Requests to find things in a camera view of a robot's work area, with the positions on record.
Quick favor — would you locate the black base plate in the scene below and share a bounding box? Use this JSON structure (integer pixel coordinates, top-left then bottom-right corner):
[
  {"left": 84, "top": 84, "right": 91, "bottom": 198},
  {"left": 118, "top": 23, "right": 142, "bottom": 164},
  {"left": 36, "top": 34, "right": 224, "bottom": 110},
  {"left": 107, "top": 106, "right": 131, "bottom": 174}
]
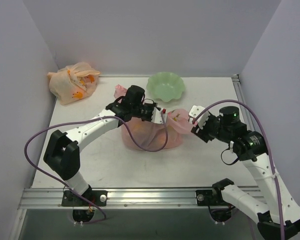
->
[
  {"left": 61, "top": 189, "right": 108, "bottom": 207},
  {"left": 195, "top": 188, "right": 234, "bottom": 207}
]

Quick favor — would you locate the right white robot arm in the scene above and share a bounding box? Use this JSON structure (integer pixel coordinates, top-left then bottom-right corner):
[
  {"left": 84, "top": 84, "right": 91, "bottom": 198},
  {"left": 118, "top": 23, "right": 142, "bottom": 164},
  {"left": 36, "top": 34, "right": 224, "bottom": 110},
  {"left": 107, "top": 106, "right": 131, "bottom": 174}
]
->
[{"left": 189, "top": 105, "right": 300, "bottom": 240}]

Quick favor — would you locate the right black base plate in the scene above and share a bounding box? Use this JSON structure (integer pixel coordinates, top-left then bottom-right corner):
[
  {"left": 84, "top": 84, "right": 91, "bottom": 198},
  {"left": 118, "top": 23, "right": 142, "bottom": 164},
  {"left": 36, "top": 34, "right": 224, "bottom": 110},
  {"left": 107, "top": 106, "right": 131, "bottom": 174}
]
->
[{"left": 195, "top": 188, "right": 234, "bottom": 207}]

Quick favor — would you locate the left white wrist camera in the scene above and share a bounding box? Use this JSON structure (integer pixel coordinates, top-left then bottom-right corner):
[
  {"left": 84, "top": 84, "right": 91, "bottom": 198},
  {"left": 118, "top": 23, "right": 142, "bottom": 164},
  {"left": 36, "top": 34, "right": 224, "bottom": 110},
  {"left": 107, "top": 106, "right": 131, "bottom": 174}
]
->
[{"left": 151, "top": 107, "right": 167, "bottom": 124}]

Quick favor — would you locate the purple cable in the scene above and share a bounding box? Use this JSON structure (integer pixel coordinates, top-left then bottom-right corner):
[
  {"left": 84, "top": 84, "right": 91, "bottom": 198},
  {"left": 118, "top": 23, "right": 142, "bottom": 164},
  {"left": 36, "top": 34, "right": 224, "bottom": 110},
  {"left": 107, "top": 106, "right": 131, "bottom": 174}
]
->
[
  {"left": 24, "top": 109, "right": 169, "bottom": 223},
  {"left": 192, "top": 99, "right": 285, "bottom": 240}
]

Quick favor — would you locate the green leaf-shaped plate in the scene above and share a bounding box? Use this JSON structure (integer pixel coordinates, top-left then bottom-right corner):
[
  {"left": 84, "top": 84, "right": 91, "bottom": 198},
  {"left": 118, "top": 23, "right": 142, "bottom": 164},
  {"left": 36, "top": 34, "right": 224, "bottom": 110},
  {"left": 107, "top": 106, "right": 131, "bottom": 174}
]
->
[{"left": 146, "top": 72, "right": 186, "bottom": 103}]

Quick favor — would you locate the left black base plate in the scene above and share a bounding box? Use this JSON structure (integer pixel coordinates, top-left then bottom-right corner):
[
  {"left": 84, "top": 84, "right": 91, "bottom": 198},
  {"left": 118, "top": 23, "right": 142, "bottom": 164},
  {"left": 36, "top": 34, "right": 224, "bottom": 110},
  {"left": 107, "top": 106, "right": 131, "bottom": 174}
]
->
[{"left": 61, "top": 189, "right": 108, "bottom": 207}]

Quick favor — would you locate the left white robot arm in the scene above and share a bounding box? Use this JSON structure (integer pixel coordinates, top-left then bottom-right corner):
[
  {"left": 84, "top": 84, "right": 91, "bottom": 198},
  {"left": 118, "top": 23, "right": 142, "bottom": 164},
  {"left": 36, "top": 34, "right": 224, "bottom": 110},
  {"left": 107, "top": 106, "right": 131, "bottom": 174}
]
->
[{"left": 43, "top": 85, "right": 161, "bottom": 206}]

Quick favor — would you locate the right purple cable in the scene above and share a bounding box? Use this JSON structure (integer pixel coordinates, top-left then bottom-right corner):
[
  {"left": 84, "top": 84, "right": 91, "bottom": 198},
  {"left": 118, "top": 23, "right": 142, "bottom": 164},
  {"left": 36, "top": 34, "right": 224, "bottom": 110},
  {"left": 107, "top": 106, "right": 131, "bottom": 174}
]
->
[{"left": 192, "top": 99, "right": 285, "bottom": 240}]

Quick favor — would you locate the aluminium rail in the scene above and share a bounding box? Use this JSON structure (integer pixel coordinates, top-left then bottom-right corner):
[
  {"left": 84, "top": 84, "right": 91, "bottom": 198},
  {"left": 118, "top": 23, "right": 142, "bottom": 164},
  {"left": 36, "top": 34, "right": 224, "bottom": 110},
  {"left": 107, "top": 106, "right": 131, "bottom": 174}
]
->
[{"left": 18, "top": 187, "right": 287, "bottom": 210}]

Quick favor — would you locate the orange tied plastic bag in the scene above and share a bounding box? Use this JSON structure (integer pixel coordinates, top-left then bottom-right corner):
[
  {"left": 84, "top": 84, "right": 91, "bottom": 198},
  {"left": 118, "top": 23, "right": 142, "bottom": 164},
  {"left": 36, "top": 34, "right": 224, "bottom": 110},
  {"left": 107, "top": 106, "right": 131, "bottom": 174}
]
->
[{"left": 47, "top": 62, "right": 100, "bottom": 105}]

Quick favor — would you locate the pink plastic bag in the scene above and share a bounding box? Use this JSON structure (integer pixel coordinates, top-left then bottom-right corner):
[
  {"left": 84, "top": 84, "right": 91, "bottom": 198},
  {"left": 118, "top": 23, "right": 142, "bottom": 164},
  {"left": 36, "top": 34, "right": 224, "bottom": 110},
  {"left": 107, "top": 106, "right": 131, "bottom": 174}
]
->
[{"left": 114, "top": 84, "right": 193, "bottom": 152}]

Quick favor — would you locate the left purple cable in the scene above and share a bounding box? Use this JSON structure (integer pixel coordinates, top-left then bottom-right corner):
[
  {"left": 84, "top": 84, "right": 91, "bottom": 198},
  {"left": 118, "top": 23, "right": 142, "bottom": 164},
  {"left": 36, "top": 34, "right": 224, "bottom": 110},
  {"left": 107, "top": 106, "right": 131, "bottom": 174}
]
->
[{"left": 24, "top": 109, "right": 169, "bottom": 223}]

